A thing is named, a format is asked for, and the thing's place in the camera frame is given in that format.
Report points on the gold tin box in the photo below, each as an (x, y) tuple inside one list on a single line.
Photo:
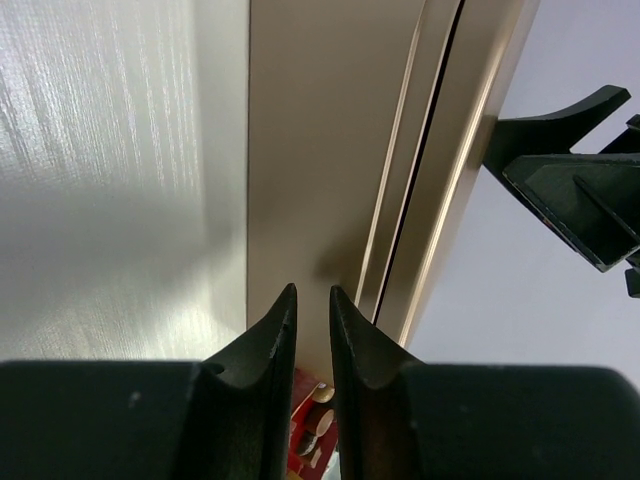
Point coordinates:
[(335, 88)]

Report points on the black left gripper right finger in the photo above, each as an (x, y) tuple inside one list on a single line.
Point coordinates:
[(401, 418)]

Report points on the brown round disc chocolate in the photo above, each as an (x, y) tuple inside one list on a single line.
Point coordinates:
[(323, 393)]

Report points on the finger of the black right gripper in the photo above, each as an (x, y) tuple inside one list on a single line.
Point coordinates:
[(551, 133), (590, 200)]

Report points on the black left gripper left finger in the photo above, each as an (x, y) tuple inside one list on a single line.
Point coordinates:
[(226, 417)]

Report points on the red round plate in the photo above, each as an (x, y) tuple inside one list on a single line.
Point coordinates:
[(313, 433)]

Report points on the gold tin lid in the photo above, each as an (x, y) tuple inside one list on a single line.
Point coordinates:
[(471, 88)]

